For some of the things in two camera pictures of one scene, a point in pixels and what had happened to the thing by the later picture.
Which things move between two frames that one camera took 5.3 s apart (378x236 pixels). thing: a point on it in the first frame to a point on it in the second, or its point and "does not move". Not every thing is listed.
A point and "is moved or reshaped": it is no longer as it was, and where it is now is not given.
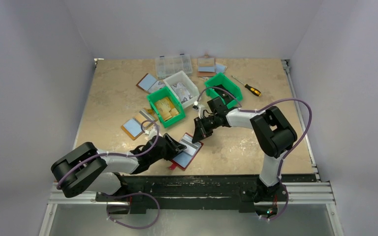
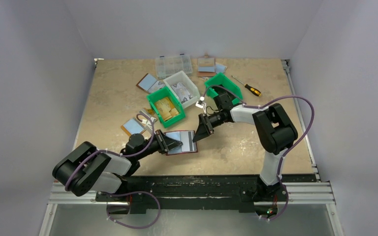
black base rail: (234, 192) does not move
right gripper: (204, 124) does not move
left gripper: (173, 146) to (165, 142)
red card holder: (183, 159) is moved or reshaped
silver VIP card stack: (181, 92) does not move
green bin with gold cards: (166, 106) does not move
